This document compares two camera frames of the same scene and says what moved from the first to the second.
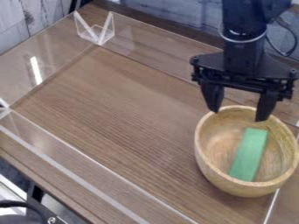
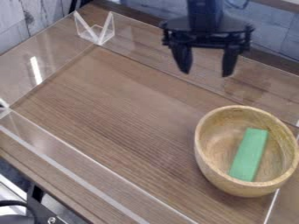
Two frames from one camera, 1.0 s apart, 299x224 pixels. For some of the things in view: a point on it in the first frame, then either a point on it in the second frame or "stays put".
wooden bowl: (216, 143) stays put
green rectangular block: (248, 155) stays put
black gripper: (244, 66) -> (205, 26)
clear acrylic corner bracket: (96, 33) stays put
